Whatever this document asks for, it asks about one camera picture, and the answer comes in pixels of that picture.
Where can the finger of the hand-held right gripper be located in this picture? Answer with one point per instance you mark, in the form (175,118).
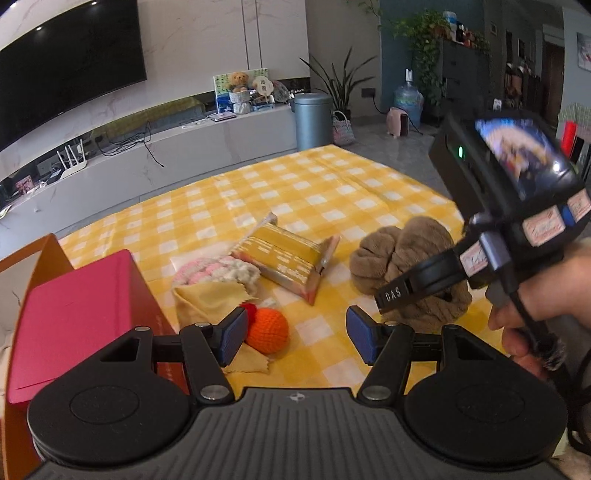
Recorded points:
(415,279)

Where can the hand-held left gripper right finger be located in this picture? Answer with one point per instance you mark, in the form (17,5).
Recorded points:
(362,334)

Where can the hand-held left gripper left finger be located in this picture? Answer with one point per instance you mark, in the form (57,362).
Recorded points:
(234,337)

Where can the orange crocheted ball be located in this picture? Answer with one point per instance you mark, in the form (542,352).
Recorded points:
(268,330)

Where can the yellow cleaning cloth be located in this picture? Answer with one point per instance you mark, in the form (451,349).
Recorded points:
(207,300)

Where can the pink white crocheted piece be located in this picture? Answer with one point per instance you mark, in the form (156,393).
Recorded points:
(207,272)

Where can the yellow snack packet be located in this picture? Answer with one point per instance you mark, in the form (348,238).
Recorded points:
(281,254)

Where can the orange cardboard box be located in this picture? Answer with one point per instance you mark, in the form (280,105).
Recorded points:
(51,258)

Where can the person's right hand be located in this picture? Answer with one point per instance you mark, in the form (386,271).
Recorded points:
(568,290)

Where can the dark storage cabinet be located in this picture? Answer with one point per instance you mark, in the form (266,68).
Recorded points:
(461,78)

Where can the pink space heater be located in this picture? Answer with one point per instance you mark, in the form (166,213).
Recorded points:
(396,122)

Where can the blue water jug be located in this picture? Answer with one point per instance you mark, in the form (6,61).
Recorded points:
(408,99)

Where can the yellow checkered tablecloth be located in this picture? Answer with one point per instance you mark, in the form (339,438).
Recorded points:
(323,184)

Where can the red lidded box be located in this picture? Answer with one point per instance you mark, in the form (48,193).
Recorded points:
(83,314)

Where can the small woven basket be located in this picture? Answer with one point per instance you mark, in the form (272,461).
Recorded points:
(344,131)

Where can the row of small bottles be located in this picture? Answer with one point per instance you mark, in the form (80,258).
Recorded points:
(464,30)

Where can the trailing pothos plant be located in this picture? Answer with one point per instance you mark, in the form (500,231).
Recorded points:
(422,32)

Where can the grey trash can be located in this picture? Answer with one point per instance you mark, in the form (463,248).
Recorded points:
(313,122)

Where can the long-leaf potted plant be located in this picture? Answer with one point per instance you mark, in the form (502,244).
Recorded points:
(341,87)

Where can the white marble television console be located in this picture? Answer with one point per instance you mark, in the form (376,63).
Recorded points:
(207,147)

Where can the flat book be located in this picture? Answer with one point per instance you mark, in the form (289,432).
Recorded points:
(222,117)

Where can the decorative plate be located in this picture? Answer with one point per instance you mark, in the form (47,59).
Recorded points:
(281,92)

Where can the white router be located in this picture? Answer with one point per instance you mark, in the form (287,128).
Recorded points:
(74,170)

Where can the round paper fan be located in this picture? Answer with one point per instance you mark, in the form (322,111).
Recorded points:
(262,87)

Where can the green printed poster board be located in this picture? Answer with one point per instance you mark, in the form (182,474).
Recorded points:
(221,87)

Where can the teddy bear with basket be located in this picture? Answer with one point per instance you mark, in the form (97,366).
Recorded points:
(238,81)

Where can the pink photo card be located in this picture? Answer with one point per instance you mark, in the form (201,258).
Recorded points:
(23,184)

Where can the wall socket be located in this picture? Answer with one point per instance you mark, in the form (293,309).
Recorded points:
(368,93)

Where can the blue wall picture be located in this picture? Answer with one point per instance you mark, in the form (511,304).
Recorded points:
(585,44)

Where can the hanging wall vine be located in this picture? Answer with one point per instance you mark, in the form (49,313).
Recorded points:
(369,5)

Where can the black wall television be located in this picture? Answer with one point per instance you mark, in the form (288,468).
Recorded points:
(60,69)

